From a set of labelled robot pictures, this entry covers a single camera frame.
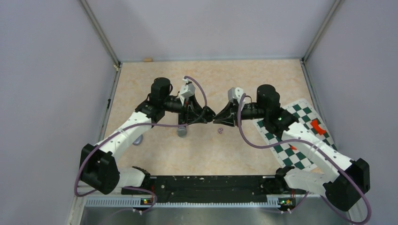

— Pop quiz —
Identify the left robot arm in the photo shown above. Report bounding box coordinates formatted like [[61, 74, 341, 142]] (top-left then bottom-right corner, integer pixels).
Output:
[[74, 76, 215, 197]]

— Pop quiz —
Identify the black microphone grey head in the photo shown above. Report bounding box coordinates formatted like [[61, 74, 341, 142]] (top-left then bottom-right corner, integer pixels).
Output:
[[176, 126, 187, 137]]

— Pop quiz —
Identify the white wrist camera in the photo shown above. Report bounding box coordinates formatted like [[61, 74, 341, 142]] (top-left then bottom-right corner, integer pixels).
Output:
[[228, 87, 244, 108], [178, 78, 196, 102]]

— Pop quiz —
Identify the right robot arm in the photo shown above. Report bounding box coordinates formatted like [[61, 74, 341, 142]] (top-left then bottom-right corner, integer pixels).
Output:
[[214, 84, 371, 211]]

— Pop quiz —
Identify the aluminium frame rail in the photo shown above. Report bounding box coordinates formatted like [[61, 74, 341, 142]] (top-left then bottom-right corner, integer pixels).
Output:
[[74, 175, 125, 196]]

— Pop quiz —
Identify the black earbud charging case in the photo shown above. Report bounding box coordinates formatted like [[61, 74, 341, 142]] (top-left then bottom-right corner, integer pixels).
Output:
[[204, 106, 216, 123]]

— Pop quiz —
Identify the green white chessboard mat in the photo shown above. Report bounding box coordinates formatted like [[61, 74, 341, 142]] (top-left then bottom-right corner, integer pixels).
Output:
[[252, 98, 335, 170]]

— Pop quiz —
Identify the grey purple earbud case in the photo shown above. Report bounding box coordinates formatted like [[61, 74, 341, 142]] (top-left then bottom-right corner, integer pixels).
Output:
[[133, 135, 143, 146]]

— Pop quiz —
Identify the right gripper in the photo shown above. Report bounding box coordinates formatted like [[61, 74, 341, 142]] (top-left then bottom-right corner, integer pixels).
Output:
[[214, 100, 268, 127]]

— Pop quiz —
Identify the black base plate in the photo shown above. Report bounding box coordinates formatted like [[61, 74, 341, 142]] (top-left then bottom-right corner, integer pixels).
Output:
[[141, 175, 305, 203]]

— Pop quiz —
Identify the red orange block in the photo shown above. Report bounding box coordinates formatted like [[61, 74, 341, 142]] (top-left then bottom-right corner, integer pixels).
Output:
[[310, 119, 327, 135]]

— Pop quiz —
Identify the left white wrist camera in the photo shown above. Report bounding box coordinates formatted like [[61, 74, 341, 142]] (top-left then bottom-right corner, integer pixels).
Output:
[[178, 78, 196, 102]]

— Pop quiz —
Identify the grey slotted cable duct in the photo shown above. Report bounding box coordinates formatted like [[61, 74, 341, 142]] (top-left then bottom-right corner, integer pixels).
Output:
[[85, 197, 293, 208]]

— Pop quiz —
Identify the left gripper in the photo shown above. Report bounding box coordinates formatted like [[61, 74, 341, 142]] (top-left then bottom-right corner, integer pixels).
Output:
[[162, 93, 208, 124]]

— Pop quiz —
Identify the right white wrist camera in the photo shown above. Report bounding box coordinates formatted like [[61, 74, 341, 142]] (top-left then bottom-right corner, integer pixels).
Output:
[[228, 87, 244, 108]]

